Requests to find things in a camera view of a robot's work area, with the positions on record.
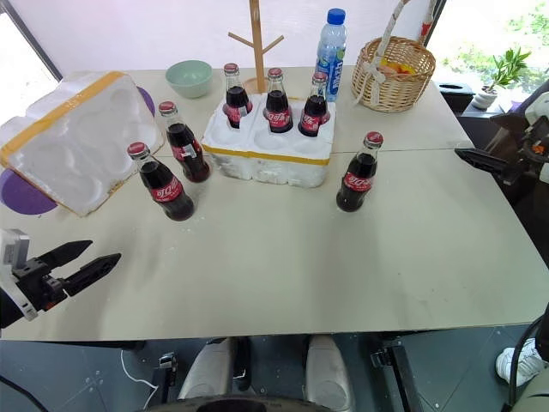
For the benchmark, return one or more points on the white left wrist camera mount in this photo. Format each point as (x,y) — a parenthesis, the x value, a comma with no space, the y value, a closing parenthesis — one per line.
(12,249)

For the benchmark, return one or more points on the orange yellow items in basket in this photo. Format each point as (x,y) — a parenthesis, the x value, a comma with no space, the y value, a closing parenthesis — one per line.
(396,67)

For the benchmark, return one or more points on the glass cola bottle red cap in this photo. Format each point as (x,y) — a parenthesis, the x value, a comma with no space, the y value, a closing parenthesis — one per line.
(279,109)
(314,113)
(167,189)
(237,101)
(358,180)
(186,150)

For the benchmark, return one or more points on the potted green plant white pot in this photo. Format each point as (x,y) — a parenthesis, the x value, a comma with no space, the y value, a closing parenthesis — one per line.
(502,70)

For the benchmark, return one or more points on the silver rounded robot leg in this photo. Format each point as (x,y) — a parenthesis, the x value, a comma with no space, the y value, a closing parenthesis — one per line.
(328,373)
(208,369)

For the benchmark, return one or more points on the dark rounded robot torso edge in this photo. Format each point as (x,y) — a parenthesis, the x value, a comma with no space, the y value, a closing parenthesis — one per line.
(253,407)

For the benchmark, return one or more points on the white sneaker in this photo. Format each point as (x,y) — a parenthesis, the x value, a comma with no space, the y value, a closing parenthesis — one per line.
(508,365)

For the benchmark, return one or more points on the wooden cup tree stand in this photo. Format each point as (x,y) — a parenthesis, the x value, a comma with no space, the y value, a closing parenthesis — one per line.
(258,47)

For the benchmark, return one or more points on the white styrofoam lid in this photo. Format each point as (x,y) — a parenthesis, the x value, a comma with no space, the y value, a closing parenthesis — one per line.
(73,141)

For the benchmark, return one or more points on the white styrofoam bottle tray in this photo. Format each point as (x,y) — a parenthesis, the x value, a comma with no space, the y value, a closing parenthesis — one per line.
(274,161)

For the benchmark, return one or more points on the purple round mat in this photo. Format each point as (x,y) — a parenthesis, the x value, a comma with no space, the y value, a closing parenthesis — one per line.
(23,195)

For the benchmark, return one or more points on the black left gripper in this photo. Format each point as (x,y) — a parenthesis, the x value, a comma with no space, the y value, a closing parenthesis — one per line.
(36,285)

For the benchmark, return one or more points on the light green bowl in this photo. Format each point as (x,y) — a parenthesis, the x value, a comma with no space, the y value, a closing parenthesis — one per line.
(189,79)

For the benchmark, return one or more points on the black table leg bracket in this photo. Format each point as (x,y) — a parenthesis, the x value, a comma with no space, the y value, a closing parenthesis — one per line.
(168,369)
(394,369)

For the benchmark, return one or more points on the black bin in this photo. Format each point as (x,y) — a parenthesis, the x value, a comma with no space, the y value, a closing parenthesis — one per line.
(456,96)

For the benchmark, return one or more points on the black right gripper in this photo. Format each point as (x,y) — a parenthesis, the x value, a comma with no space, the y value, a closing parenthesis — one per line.
(526,150)

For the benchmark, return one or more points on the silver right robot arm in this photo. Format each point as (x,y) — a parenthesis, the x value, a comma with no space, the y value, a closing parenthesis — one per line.
(536,399)

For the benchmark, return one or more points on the plastic water bottle blue cap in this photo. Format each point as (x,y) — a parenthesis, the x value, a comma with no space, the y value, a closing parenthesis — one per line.
(331,56)

